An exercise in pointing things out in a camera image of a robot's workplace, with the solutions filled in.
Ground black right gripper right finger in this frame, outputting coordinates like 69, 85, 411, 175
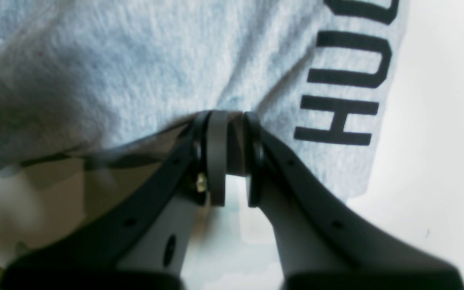
243, 112, 464, 290

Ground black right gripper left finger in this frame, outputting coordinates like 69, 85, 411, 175
0, 111, 228, 290

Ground grey T-shirt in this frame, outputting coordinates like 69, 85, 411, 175
0, 0, 411, 201

